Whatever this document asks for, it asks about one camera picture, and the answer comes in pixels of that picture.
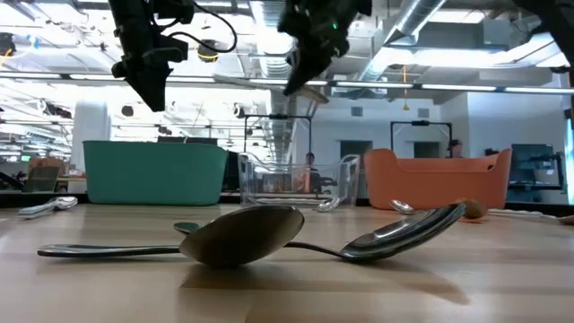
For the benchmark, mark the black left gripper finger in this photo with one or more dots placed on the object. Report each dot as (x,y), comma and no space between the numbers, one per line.
(160,87)
(144,89)

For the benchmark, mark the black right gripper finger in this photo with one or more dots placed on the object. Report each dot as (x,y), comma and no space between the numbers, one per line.
(302,67)
(324,60)

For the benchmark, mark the black metal spoon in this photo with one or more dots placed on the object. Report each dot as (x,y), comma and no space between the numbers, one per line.
(403,235)
(242,238)

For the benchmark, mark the small round tan object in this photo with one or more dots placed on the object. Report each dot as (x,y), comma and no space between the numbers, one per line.
(474,208)

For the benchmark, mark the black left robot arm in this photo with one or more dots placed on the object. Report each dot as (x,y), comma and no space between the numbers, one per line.
(134,11)

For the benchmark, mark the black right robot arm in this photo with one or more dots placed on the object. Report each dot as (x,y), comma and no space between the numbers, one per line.
(562,18)

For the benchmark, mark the green plastic bin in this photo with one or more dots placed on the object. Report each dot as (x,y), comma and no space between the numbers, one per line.
(152,175)

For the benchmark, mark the person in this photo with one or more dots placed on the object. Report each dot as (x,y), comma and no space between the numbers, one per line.
(309,159)
(456,148)

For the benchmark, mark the clear plastic bin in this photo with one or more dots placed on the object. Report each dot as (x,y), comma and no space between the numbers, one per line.
(251,188)

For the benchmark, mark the brown office chair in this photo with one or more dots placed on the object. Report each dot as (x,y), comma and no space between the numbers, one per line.
(42,179)

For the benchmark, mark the long LED light bar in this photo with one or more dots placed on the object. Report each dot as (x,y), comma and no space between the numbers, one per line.
(457,87)

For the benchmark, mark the orange plastic bin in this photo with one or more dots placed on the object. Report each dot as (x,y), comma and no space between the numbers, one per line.
(430,188)

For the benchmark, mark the black computer monitor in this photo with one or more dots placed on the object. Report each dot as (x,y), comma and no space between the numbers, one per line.
(531,157)

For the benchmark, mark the glowing blue screen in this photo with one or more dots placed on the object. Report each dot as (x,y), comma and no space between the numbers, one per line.
(570,166)

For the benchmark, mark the large ribbed silver duct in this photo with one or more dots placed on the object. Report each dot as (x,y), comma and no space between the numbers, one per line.
(270,67)

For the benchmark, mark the black dome camera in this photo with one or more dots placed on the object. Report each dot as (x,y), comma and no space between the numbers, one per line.
(207,51)

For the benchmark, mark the grey wall vent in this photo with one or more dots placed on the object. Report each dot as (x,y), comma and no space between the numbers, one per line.
(423,112)
(356,111)

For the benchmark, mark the slanted silver ceiling duct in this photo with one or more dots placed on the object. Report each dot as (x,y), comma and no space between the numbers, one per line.
(403,27)

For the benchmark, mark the black station frame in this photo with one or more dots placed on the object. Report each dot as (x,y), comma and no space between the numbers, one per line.
(420,122)

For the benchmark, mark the black aluminium frame rail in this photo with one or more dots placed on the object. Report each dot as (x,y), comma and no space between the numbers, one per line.
(538,207)
(9,200)

